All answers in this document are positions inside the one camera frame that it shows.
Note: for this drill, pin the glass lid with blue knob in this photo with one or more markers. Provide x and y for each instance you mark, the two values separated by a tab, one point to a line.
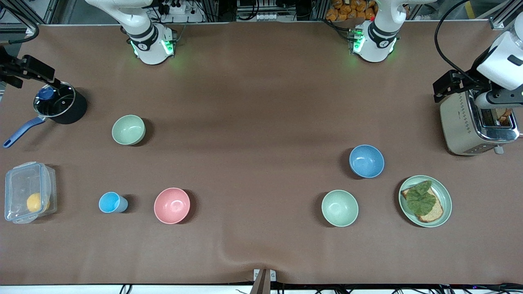
45	94

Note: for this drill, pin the small metal bracket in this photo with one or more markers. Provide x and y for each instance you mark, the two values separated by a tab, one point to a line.
256	276

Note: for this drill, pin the pale green plate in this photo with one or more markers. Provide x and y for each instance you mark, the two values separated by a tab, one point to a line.
444	192

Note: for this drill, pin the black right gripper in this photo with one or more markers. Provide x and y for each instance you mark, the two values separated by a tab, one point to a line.
12	66

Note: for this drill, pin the pink bowl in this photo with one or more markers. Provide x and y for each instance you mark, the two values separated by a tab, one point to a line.
172	206

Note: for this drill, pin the green lettuce leaf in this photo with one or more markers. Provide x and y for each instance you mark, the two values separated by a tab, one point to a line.
421	200

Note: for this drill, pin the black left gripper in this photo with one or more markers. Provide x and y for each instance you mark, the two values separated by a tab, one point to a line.
465	81

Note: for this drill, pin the clear plastic lidded container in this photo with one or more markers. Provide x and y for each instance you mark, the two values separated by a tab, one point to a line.
18	183

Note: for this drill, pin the aluminium frame profile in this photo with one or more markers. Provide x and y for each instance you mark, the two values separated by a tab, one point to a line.
30	29
498	22

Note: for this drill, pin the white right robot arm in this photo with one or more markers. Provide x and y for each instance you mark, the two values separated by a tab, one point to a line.
149	49

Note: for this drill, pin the beige metal toaster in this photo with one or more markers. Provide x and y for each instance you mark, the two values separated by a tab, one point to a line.
457	126

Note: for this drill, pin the light blue cup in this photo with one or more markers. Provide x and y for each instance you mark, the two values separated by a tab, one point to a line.
109	202

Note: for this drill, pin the bread slice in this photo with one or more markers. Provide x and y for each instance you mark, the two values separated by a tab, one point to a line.
435	214

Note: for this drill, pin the yellow orange fruit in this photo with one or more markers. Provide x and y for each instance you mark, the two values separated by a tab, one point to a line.
36	202

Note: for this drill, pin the blue bowl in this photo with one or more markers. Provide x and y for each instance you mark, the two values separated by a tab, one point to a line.
367	161

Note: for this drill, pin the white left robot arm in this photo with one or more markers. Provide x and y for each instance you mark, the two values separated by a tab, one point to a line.
378	45

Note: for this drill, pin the brown post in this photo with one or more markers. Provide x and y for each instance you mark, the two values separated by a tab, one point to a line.
261	286

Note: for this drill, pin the long white power strip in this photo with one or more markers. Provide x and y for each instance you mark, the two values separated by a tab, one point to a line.
265	17

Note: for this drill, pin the bag of orange snacks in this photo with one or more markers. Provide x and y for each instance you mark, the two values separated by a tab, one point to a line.
347	10

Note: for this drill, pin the brown toast slice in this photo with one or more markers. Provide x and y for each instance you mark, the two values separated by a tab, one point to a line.
504	115

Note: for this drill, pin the brown table cloth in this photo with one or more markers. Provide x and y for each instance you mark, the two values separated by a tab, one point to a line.
261	183

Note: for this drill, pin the pale green bowl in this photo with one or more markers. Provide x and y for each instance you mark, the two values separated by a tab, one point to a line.
128	130
339	208

